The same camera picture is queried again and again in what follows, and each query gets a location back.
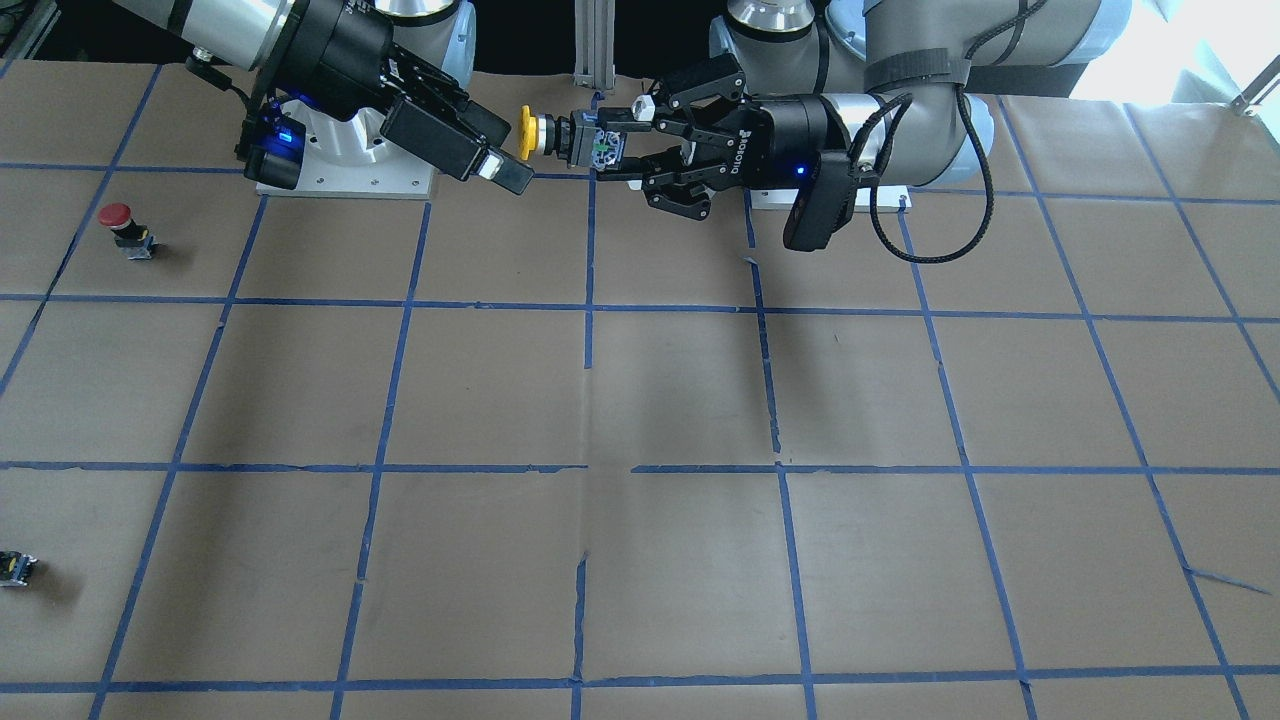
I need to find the red push button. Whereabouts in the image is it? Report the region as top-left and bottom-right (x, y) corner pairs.
(96, 202), (156, 261)

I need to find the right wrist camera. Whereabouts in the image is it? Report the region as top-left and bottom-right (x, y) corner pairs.
(236, 97), (307, 190)

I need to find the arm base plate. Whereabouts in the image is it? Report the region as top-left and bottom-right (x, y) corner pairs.
(748, 186), (913, 214)
(255, 100), (438, 200)

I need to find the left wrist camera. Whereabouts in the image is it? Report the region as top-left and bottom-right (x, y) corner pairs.
(783, 149), (859, 252)

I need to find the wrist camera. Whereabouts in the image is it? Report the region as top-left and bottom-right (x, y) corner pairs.
(236, 97), (307, 190)
(783, 149), (859, 252)

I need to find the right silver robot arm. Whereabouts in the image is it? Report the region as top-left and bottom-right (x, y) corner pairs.
(125, 1), (534, 199)

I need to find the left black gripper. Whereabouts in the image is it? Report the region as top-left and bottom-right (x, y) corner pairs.
(591, 53), (849, 222)

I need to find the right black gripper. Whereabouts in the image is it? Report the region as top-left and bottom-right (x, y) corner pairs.
(255, 1), (535, 195)

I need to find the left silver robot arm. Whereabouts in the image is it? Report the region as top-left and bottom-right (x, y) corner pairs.
(526, 1), (1132, 250)

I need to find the yellow push button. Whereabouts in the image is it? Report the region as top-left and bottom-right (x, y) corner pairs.
(517, 105), (625, 170)

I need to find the aluminium frame post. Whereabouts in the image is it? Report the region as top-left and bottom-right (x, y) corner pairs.
(572, 0), (616, 95)

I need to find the small black switch block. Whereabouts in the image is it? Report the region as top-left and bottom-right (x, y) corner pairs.
(0, 550), (40, 588)

